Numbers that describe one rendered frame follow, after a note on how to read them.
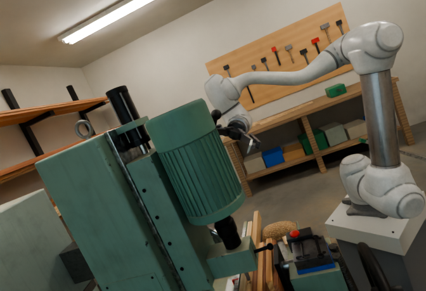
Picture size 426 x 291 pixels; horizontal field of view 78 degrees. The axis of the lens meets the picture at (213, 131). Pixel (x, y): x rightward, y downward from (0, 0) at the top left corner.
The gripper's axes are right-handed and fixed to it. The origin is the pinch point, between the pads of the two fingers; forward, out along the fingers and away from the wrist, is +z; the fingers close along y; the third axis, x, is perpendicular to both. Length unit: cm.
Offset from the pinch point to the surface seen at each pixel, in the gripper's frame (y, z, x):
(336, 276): -37.5, 17.9, -21.2
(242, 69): 34, -315, 16
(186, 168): 6.8, 22.9, -2.7
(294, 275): -28.2, 16.8, -26.2
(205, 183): 1.4, 21.8, -5.4
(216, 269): -7.5, 17.4, -32.9
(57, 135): 225, -189, -113
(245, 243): -13.4, 14.1, -23.6
